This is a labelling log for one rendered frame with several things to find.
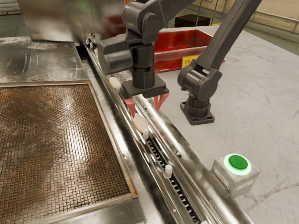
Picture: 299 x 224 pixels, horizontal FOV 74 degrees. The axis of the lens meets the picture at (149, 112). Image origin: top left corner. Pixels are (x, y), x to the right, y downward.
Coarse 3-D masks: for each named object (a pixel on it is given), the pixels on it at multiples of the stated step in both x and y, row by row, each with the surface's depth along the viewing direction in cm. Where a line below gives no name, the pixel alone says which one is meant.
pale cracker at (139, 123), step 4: (136, 116) 63; (140, 116) 63; (132, 120) 62; (136, 120) 61; (140, 120) 61; (144, 120) 61; (136, 124) 60; (140, 124) 60; (144, 124) 60; (140, 128) 58; (148, 128) 59
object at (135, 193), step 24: (0, 96) 58; (24, 96) 60; (48, 96) 62; (96, 96) 66; (72, 120) 54; (48, 144) 46; (96, 144) 48; (72, 168) 41; (96, 168) 42; (120, 168) 43; (0, 192) 35; (24, 192) 35; (48, 192) 36; (72, 192) 37; (120, 192) 39; (72, 216) 33
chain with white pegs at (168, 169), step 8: (120, 96) 76; (144, 128) 57; (144, 136) 57; (152, 144) 56; (160, 160) 51; (168, 168) 46; (168, 176) 47; (176, 184) 46; (184, 200) 43; (192, 208) 41; (192, 216) 40
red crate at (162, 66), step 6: (162, 48) 122; (168, 48) 122; (174, 48) 122; (180, 48) 122; (174, 60) 95; (180, 60) 96; (156, 66) 94; (162, 66) 95; (168, 66) 96; (174, 66) 97; (180, 66) 97; (156, 72) 95
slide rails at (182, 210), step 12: (96, 48) 115; (96, 60) 101; (108, 84) 81; (144, 144) 54; (156, 144) 54; (168, 156) 51; (156, 168) 48; (168, 180) 45; (180, 180) 45; (168, 192) 43; (192, 192) 43; (180, 204) 41; (192, 204) 41; (204, 216) 39
